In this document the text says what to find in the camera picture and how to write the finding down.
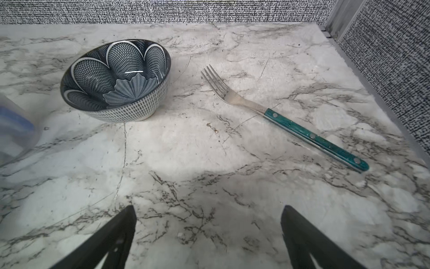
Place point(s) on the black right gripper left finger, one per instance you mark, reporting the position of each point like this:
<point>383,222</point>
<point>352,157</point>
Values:
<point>110,244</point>

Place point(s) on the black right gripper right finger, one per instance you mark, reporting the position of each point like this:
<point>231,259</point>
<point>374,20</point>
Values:
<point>307,245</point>

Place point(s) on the clear plastic container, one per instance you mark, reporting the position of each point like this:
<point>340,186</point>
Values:
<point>20,132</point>

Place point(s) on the green handled utensil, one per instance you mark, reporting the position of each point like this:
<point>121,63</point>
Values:
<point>229,96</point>

